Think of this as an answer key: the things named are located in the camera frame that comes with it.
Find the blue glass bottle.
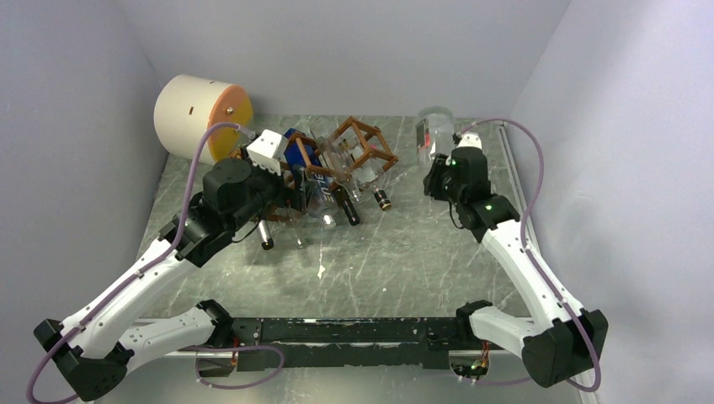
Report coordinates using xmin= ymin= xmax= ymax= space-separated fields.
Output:
xmin=284 ymin=142 xmax=338 ymax=230

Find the clear slim glass bottle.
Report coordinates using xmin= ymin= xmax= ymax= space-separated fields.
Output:
xmin=287 ymin=216 xmax=306 ymax=249

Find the dark green wine bottle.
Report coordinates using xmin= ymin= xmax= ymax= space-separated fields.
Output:
xmin=315 ymin=136 xmax=362 ymax=227

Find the olive green wine bottle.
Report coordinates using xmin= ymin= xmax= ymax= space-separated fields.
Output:
xmin=258 ymin=219 xmax=274 ymax=251

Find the clear bottle white cap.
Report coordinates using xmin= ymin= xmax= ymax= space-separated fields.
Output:
xmin=415 ymin=106 xmax=456 ymax=169

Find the clear square liquor bottle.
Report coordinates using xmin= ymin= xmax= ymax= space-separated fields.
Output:
xmin=340 ymin=139 xmax=392 ymax=211

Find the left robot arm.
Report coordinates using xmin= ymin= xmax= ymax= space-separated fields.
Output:
xmin=34 ymin=157 xmax=315 ymax=401

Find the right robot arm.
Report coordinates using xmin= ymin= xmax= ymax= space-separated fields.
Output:
xmin=424 ymin=146 xmax=609 ymax=387

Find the brown wooden wine rack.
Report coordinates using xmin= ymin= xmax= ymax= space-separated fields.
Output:
xmin=267 ymin=116 xmax=398 ymax=229

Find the cream cylinder with orange face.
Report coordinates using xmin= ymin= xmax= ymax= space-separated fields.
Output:
xmin=153 ymin=75 xmax=253 ymax=159

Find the black base bar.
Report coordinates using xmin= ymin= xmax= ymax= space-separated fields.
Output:
xmin=233 ymin=317 xmax=487 ymax=371

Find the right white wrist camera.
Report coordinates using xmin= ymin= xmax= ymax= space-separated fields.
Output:
xmin=454 ymin=132 xmax=482 ymax=150

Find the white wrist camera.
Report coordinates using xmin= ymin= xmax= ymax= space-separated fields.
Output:
xmin=454 ymin=132 xmax=482 ymax=150
xmin=246 ymin=130 xmax=289 ymax=175

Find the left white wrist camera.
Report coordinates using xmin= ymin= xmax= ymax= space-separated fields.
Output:
xmin=246 ymin=130 xmax=289 ymax=175

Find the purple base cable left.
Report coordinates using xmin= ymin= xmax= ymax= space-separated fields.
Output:
xmin=194 ymin=343 xmax=286 ymax=391

